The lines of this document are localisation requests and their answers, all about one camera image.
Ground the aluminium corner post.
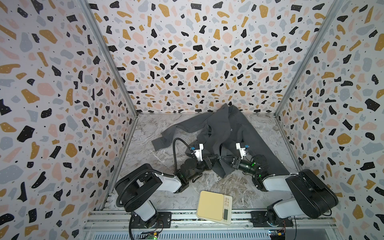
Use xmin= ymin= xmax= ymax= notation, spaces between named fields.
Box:
xmin=78 ymin=0 xmax=138 ymax=119
xmin=274 ymin=0 xmax=344 ymax=119

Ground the aluminium corner post left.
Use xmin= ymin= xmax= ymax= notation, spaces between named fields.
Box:
xmin=78 ymin=0 xmax=138 ymax=119

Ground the dark grey zip jacket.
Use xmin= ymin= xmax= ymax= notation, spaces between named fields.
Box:
xmin=152 ymin=104 xmax=289 ymax=175

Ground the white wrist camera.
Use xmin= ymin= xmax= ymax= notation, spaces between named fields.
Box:
xmin=236 ymin=143 xmax=249 ymax=160
xmin=191 ymin=144 xmax=204 ymax=162

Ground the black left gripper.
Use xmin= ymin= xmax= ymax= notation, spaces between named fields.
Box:
xmin=185 ymin=154 xmax=218 ymax=184

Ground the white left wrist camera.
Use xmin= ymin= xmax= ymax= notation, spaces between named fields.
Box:
xmin=191 ymin=144 xmax=204 ymax=162

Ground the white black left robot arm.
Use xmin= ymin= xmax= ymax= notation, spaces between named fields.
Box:
xmin=115 ymin=155 xmax=219 ymax=229

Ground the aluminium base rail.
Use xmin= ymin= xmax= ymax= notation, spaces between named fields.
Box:
xmin=81 ymin=210 xmax=343 ymax=240

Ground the cream kitchen scale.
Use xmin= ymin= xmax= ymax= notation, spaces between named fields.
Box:
xmin=196 ymin=191 xmax=233 ymax=225

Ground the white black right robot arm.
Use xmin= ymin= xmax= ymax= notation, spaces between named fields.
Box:
xmin=220 ymin=155 xmax=339 ymax=227

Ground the aluminium corner post right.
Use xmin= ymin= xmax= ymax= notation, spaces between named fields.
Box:
xmin=274 ymin=0 xmax=344 ymax=119

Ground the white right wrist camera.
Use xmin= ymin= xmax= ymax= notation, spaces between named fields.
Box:
xmin=236 ymin=143 xmax=249 ymax=160

